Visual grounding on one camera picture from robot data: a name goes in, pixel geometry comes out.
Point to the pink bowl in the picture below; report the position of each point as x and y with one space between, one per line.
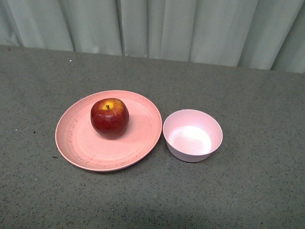
192 135

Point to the white curtain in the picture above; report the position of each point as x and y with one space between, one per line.
260 34

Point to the pink plate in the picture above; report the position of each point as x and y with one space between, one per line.
82 146

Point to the red apple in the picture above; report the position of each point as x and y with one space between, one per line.
110 117

